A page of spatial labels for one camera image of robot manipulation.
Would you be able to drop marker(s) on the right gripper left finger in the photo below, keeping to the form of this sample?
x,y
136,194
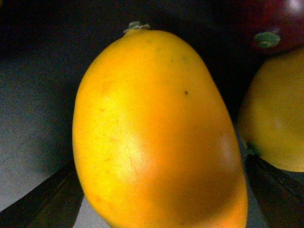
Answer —
x,y
55,203

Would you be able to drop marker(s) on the dark red mango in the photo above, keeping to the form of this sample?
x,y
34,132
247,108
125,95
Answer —
x,y
274,26

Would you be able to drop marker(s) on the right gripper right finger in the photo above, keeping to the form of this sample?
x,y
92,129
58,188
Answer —
x,y
280,197

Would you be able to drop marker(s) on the yellow mango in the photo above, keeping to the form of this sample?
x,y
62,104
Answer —
x,y
271,118
153,143

